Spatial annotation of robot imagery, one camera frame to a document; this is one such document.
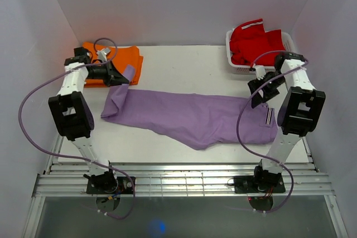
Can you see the red trousers in basket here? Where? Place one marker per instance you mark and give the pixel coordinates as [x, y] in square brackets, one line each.
[249, 41]

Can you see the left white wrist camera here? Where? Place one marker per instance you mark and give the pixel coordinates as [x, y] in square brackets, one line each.
[102, 55]

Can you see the purple trousers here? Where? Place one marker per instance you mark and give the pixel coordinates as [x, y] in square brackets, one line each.
[198, 121]

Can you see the aluminium rail frame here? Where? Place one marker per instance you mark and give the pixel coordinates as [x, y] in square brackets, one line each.
[65, 179]

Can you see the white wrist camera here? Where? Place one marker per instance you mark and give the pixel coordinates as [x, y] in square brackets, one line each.
[259, 71]
[102, 55]

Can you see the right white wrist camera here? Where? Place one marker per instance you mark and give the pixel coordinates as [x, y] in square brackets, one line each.
[259, 71]

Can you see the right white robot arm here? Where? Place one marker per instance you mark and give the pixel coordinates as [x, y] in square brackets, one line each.
[297, 116]

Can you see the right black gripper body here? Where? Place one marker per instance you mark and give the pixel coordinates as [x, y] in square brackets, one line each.
[271, 90]

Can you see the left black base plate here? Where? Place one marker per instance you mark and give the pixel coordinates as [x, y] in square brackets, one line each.
[125, 187]

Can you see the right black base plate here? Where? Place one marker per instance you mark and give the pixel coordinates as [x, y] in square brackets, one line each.
[250, 184]

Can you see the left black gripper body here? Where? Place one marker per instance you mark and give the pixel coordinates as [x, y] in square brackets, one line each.
[98, 72]

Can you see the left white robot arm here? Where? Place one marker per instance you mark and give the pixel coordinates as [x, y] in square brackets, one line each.
[72, 115]

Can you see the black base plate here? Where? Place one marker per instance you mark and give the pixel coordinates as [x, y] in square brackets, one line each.
[250, 184]
[125, 187]

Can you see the white plastic basket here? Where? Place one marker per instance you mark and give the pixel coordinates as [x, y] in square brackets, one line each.
[244, 69]

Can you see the folded orange trousers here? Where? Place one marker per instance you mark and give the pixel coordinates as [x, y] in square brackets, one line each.
[124, 57]

